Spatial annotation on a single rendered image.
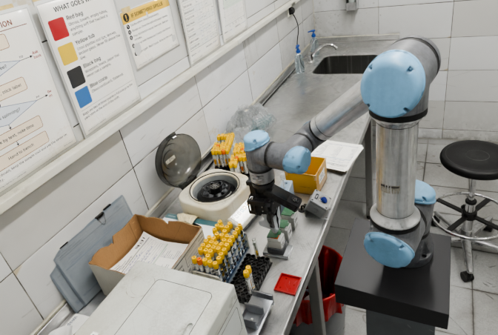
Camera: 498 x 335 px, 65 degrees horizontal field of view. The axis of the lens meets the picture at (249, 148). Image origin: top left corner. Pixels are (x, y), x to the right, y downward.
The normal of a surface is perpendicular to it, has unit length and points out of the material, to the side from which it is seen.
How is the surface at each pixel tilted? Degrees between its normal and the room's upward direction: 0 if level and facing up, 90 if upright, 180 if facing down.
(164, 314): 0
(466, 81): 90
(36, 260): 90
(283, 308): 0
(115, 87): 93
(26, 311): 90
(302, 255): 0
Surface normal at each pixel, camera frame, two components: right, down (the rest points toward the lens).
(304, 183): -0.44, 0.51
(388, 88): -0.59, 0.36
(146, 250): -0.14, -0.87
